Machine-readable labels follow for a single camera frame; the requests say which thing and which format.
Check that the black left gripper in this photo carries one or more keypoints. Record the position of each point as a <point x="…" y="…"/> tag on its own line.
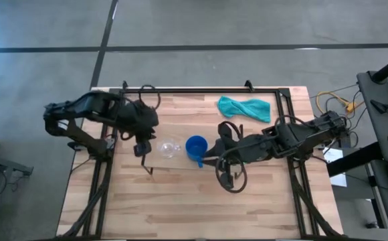
<point x="140" y="120"/>

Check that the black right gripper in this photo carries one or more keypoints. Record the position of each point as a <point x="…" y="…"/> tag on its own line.
<point x="230" y="147"/>

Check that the dark blue mug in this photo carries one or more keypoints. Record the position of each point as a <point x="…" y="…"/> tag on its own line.
<point x="196" y="146"/>

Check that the clear glass cup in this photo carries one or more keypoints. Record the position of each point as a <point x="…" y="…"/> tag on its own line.
<point x="168" y="148"/>

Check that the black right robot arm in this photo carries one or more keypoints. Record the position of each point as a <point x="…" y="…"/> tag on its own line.
<point x="291" y="137"/>

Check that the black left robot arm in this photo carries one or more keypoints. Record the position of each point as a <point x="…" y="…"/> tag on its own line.
<point x="80" y="134"/>

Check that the wooden shelf with black legs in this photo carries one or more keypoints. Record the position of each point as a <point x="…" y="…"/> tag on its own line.
<point x="177" y="160"/>

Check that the teal cloth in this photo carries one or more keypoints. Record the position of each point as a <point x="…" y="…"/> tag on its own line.
<point x="245" y="108"/>

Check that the white paper sheet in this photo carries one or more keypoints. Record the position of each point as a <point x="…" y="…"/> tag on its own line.
<point x="335" y="157"/>

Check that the black table leg bar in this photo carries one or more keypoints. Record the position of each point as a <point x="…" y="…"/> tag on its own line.
<point x="354" y="159"/>

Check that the grey stand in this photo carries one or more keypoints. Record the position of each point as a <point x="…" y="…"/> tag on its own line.
<point x="6" y="164"/>

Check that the grey side table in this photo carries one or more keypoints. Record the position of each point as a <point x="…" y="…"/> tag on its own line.
<point x="381" y="134"/>

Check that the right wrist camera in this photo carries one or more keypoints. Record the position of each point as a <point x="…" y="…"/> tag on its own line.
<point x="226" y="180"/>

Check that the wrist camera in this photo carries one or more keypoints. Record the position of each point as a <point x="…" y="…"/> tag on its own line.
<point x="226" y="180"/>
<point x="142" y="149"/>

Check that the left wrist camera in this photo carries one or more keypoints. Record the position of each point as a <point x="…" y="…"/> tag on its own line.
<point x="142" y="149"/>

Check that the black aluminium table frame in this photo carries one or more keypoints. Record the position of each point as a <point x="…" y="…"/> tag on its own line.
<point x="98" y="187"/>

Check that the black frame clip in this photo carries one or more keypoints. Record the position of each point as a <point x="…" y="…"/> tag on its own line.
<point x="249" y="85"/>

